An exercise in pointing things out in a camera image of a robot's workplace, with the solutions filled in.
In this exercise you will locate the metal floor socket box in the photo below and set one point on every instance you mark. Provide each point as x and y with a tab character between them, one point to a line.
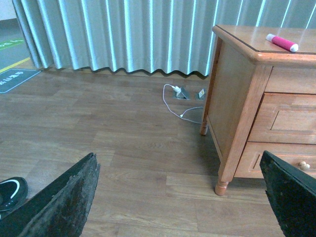
180	93

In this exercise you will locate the pink marker with white caps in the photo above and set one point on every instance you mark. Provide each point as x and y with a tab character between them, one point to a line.
283	43

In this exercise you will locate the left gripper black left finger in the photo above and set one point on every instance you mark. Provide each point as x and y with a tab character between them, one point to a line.
61	209

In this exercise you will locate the black sneaker with white stripe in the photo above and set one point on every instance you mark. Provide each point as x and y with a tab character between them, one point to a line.
13	193

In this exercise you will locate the wooden drawer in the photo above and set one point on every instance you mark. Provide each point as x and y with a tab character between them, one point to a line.
285	118
249	164

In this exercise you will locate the wooden nightstand cabinet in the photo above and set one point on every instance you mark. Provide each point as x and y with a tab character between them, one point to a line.
245	66

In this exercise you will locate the green floor sticker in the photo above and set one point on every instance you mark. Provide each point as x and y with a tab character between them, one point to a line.
10	43

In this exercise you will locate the blue floor sign sticker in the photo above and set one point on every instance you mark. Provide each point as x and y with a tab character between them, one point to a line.
12	78

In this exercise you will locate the grey-green pleated curtain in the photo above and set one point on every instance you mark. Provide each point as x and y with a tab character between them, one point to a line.
150	35

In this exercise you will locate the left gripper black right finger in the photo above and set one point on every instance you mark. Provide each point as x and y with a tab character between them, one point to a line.
292	196

